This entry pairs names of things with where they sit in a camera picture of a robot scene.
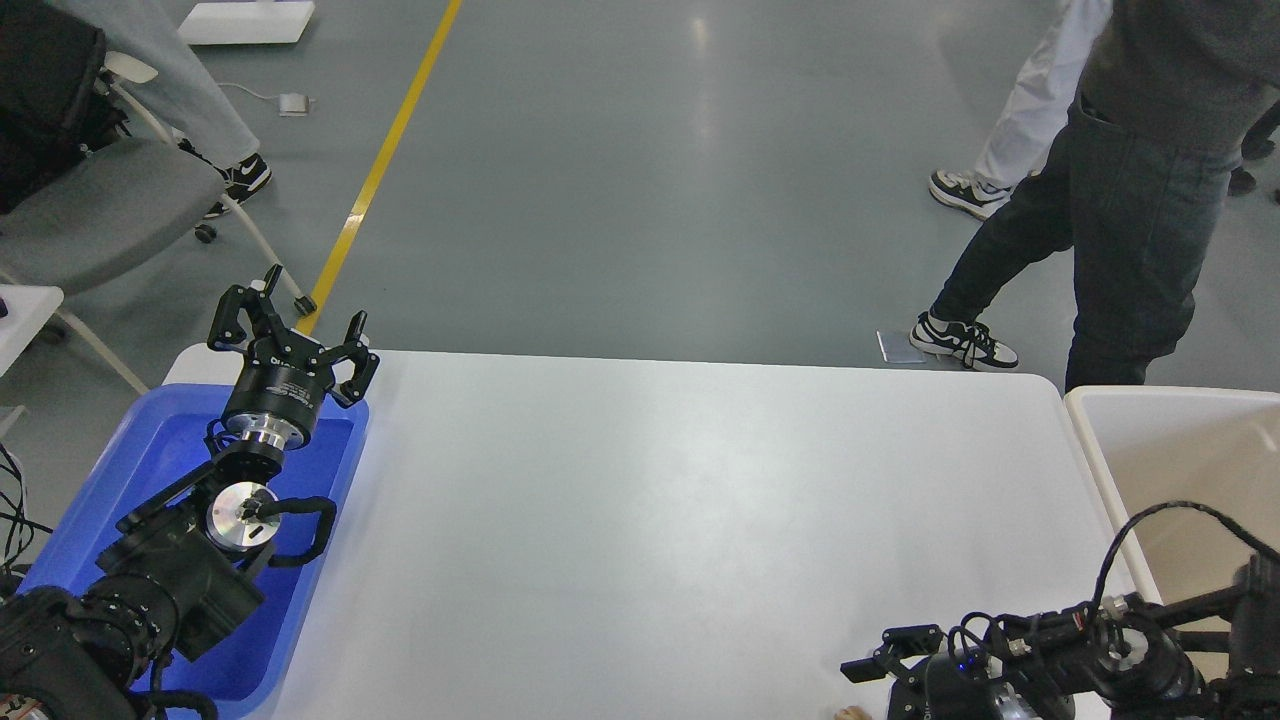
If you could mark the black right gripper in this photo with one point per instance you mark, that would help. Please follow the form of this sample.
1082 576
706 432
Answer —
928 684

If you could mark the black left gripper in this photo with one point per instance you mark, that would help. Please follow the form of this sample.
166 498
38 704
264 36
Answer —
282 385

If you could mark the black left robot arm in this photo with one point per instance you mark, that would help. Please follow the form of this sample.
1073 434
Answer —
181 577

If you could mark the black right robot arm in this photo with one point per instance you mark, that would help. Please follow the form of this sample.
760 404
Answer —
1213 656

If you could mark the small tan object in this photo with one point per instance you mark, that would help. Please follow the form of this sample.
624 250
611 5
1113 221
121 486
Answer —
852 712

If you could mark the white power adapter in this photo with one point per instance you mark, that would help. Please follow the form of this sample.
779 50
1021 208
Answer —
293 105

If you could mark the grey office chair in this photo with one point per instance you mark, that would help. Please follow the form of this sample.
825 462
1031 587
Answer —
119 207

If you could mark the small white side table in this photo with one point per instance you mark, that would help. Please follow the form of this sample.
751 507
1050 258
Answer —
28 309

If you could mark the person in grey trousers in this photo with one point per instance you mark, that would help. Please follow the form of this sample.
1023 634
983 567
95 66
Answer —
183 94

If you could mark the left metal floor plate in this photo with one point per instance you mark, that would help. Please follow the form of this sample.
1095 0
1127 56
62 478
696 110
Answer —
896 349

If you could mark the blue plastic bin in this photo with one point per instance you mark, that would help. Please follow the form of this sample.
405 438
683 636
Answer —
160 439

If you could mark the white foam block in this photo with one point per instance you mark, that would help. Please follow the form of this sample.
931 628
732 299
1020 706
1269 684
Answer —
214 23

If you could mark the beige plastic bin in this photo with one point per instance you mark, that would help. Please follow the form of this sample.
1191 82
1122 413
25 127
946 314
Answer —
1152 444

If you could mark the person in dark jacket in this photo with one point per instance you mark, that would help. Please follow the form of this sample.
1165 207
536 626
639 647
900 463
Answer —
1134 185

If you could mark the person in white trousers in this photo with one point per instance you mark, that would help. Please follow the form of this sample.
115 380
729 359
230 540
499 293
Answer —
1034 112

